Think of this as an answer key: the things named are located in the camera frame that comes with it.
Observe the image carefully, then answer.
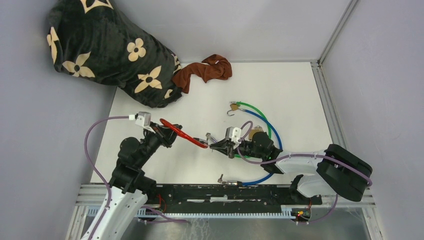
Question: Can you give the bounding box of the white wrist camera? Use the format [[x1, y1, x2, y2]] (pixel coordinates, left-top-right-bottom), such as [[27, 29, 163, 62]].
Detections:
[[225, 126, 242, 145], [128, 111, 155, 133]]

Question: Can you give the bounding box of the purple cable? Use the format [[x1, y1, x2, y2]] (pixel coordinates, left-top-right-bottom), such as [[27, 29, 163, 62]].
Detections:
[[235, 120, 374, 223], [83, 115, 132, 240]]

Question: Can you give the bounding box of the green cable lock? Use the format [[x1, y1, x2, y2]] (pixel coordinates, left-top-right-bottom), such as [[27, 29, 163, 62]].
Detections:
[[205, 100, 273, 159]]

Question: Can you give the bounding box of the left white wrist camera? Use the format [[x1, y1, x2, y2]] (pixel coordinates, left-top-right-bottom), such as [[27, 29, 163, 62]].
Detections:
[[128, 111, 155, 133]]

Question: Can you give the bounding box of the small brass padlock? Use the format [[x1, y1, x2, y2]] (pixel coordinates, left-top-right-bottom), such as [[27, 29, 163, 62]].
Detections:
[[226, 102, 239, 117]]

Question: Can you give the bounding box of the red cable lock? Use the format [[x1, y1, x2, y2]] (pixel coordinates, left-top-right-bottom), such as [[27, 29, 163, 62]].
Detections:
[[159, 118, 209, 149]]

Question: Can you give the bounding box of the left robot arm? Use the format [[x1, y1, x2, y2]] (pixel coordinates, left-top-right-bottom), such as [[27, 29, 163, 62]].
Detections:
[[82, 122, 182, 240]]

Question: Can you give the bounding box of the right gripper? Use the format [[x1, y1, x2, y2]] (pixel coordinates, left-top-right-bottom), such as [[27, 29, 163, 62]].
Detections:
[[211, 138, 265, 159]]

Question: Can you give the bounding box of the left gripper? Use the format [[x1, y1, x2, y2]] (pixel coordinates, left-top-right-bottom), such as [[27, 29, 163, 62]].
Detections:
[[135, 120, 180, 167]]

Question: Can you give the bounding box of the white cable duct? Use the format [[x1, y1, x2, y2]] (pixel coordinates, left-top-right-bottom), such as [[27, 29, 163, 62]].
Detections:
[[87, 206, 296, 220]]

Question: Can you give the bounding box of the aluminium frame rail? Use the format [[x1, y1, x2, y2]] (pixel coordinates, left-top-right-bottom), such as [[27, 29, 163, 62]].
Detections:
[[310, 0, 377, 209]]

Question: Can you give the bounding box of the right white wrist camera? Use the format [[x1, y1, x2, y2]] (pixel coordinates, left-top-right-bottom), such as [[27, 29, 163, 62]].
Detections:
[[225, 126, 242, 145]]

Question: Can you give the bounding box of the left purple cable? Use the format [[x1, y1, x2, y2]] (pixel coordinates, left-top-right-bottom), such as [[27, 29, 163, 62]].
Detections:
[[83, 115, 132, 240]]

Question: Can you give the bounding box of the black floral plush blanket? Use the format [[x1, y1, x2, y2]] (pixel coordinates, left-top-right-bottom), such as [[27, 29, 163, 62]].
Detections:
[[47, 0, 182, 108]]

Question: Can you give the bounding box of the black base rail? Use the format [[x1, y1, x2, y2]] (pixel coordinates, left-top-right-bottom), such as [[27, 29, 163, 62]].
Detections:
[[147, 184, 323, 214]]

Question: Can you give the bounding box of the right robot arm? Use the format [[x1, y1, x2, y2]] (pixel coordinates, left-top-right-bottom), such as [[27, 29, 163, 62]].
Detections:
[[209, 131, 373, 204]]

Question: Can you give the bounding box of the brown towel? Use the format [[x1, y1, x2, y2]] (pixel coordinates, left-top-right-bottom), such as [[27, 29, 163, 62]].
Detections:
[[172, 54, 233, 94]]

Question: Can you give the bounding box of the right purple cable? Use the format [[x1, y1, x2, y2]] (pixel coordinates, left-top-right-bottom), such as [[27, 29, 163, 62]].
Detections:
[[235, 120, 374, 223]]

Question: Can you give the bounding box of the blue cable lock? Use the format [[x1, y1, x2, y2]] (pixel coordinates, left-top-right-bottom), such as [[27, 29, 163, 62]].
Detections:
[[218, 113, 283, 187]]

